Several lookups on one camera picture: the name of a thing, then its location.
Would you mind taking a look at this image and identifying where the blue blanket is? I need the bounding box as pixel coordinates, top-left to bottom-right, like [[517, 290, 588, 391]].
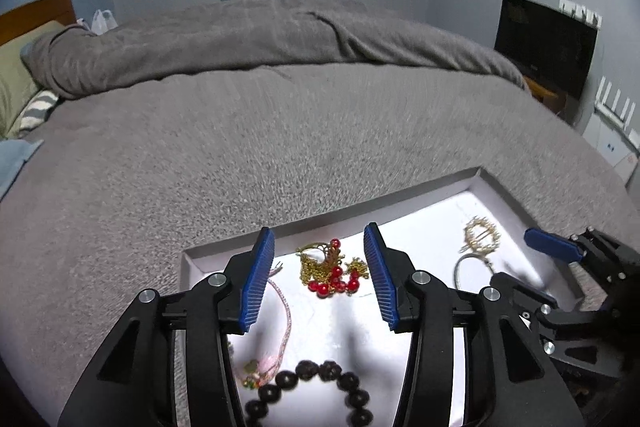
[[0, 138, 45, 200]]

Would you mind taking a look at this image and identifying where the black television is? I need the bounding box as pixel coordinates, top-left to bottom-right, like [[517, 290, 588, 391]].
[[494, 0, 599, 101]]

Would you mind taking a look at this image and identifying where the wooden television stand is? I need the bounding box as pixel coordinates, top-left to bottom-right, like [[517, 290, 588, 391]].
[[522, 76, 576, 112]]

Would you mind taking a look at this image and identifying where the wooden headboard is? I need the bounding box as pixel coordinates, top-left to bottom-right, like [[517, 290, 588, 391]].
[[0, 0, 77, 48]]

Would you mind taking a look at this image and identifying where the white router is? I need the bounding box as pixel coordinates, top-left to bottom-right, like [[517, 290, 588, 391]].
[[592, 76, 638, 132]]

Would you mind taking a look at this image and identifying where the grey knit bed blanket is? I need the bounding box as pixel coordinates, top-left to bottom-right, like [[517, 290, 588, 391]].
[[0, 59, 640, 427]]

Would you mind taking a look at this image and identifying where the white cabinet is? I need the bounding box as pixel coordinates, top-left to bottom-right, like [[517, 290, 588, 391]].
[[582, 112, 640, 182]]

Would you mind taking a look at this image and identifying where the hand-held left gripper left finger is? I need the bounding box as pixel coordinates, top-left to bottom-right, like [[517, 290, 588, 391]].
[[57, 227, 277, 427]]

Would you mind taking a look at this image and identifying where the gold ornament with red beads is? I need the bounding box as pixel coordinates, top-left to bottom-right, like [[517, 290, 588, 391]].
[[296, 237, 373, 300]]

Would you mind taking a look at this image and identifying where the white plastic bag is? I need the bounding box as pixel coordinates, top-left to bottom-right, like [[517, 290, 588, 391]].
[[77, 9, 118, 35]]

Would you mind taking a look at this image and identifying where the white shallow tray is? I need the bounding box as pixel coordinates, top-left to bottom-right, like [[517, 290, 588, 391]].
[[177, 166, 593, 427]]

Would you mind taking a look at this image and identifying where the pink cord with tassel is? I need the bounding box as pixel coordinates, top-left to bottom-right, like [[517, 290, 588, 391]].
[[242, 277, 293, 390]]

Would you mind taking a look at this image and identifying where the white wall hook rack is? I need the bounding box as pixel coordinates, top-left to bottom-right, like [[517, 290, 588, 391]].
[[558, 0, 603, 28]]

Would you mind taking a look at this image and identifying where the round pearl hair clip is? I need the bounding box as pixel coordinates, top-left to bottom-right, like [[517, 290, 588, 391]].
[[460, 216, 502, 255]]

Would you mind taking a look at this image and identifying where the olive pillow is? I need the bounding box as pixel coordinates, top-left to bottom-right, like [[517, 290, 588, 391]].
[[0, 21, 66, 140]]

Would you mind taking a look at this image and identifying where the striped pillow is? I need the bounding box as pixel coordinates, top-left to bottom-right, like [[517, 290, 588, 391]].
[[12, 89, 63, 138]]

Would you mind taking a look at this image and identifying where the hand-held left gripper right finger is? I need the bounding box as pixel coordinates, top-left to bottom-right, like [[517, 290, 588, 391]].
[[363, 222, 586, 427]]

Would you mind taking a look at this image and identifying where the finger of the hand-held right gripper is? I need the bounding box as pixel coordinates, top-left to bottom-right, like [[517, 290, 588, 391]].
[[524, 227, 640, 308], [490, 271, 561, 333]]

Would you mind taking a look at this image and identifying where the grey duvet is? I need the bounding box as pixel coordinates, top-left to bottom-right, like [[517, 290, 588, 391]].
[[22, 0, 531, 100]]

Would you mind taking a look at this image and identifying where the silver bangle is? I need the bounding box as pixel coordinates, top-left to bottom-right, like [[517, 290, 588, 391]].
[[454, 253, 501, 290]]

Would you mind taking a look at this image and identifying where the dark wooden bead bracelet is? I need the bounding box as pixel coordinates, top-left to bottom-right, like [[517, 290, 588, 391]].
[[245, 359, 373, 427]]

